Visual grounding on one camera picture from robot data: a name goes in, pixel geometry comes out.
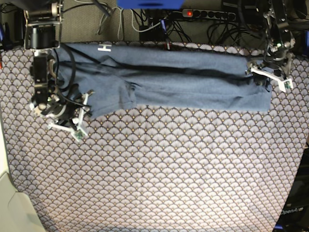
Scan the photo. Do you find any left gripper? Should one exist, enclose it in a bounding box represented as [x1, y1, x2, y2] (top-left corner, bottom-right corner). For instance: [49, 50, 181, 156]
[252, 51, 295, 92]

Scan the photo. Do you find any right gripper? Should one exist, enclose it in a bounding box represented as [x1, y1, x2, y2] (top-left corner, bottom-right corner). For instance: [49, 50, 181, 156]
[30, 84, 91, 127]

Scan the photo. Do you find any blue T-shirt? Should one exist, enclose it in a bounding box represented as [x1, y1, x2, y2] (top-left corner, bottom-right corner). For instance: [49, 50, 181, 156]
[57, 43, 272, 118]

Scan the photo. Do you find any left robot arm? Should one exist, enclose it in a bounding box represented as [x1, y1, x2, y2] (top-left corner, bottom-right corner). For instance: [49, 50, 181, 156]
[247, 0, 295, 92]

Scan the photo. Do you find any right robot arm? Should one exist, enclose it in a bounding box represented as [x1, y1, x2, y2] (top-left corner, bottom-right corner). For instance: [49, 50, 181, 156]
[24, 0, 89, 131]

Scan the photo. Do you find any black power strip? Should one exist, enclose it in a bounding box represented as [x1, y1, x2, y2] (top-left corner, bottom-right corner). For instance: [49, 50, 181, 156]
[182, 9, 237, 22]

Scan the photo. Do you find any fan-patterned table cloth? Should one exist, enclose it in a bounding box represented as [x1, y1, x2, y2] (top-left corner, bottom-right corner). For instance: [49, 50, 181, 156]
[0, 49, 309, 232]

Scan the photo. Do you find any red black table clamp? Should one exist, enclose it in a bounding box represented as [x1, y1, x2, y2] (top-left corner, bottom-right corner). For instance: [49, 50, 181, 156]
[164, 43, 171, 51]

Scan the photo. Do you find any beige plastic object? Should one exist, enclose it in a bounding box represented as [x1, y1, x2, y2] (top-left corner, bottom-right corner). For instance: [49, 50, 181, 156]
[0, 127, 45, 232]

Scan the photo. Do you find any blue box overhead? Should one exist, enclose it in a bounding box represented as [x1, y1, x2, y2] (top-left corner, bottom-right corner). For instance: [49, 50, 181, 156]
[117, 0, 184, 9]

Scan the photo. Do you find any blue clamp behind table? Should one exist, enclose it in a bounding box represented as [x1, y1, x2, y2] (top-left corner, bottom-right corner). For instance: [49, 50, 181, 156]
[160, 19, 168, 41]

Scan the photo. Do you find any black OpenArm base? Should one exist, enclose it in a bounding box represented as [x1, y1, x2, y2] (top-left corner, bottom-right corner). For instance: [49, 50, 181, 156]
[273, 148, 309, 232]

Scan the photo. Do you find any white cable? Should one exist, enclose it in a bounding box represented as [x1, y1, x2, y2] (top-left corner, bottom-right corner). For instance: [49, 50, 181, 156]
[131, 9, 162, 33]

